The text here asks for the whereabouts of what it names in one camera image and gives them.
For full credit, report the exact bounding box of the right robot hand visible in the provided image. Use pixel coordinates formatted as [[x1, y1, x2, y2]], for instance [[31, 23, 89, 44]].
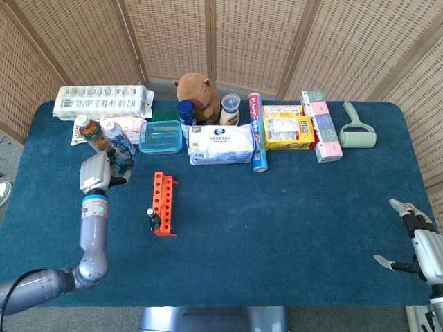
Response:
[[373, 198, 443, 287]]

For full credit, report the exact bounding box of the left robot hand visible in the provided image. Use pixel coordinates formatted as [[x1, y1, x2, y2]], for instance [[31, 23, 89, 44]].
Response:
[[79, 147, 135, 194]]

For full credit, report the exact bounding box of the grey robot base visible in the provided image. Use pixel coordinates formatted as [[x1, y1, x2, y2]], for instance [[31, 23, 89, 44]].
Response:
[[138, 306, 289, 332]]

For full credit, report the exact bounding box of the orange tool rack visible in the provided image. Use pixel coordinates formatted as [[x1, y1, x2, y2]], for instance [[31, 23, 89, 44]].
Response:
[[151, 171, 180, 238]]

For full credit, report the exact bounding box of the green tea bottle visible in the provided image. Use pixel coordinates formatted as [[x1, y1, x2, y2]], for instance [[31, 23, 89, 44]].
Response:
[[76, 114, 118, 155]]

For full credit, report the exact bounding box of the clear water bottle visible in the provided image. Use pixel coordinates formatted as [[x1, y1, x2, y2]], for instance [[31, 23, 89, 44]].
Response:
[[100, 118, 136, 157]]

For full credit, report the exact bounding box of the pink white snack bag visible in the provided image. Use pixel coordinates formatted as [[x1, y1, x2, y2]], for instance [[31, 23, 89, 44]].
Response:
[[70, 116, 148, 147]]

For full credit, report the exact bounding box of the white tissue roll pack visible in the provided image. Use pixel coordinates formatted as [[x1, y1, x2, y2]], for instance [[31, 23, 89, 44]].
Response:
[[52, 84, 155, 121]]

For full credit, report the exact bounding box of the clear blue-rimmed food container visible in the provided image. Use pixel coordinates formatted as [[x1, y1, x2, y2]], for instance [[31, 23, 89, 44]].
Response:
[[138, 120, 184, 156]]

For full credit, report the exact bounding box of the white grey shoe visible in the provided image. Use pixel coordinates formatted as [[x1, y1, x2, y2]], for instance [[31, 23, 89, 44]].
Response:
[[0, 181, 13, 209]]

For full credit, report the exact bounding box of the dark green box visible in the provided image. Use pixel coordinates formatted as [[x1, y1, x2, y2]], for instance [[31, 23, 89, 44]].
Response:
[[152, 109, 181, 123]]

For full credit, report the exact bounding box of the blue white spray can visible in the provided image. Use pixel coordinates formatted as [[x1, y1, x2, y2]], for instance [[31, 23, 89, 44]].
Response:
[[177, 99, 197, 127]]

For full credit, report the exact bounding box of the brown capybara plush toy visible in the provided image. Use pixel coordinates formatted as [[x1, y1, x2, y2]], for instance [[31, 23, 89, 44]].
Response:
[[174, 72, 223, 126]]

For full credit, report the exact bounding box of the white blue wet wipes pack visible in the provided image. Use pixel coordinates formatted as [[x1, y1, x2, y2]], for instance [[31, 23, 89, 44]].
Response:
[[186, 123, 258, 167]]

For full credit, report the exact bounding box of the pale green lint roller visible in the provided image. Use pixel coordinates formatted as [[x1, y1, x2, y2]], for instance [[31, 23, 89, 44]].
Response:
[[338, 100, 378, 149]]

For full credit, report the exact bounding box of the cream bottle with clear cap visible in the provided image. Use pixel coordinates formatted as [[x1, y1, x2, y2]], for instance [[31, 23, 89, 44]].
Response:
[[219, 93, 242, 127]]

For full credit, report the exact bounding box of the pastel tissue box pack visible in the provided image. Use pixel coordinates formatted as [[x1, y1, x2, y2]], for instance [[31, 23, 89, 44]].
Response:
[[300, 90, 345, 164]]

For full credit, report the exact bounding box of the blue plastic wrap roll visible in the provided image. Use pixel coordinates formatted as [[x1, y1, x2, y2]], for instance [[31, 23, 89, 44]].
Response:
[[247, 91, 269, 173]]

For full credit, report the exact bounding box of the blue carpet table cover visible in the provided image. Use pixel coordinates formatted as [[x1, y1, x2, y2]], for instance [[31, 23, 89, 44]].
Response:
[[0, 100, 439, 308]]

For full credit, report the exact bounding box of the yellow Lipo biscuit bag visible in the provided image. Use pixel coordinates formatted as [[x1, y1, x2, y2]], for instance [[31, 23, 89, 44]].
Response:
[[263, 115, 319, 151]]

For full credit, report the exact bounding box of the wicker folding screen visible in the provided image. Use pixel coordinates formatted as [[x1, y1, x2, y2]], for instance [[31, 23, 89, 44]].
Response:
[[0, 0, 443, 190]]

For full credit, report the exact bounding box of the red yellow flat box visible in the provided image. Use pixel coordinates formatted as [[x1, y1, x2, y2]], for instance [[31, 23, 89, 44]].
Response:
[[261, 104, 305, 118]]

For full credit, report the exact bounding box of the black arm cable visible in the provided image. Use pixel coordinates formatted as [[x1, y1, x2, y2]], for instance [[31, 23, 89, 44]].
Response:
[[0, 268, 48, 317]]

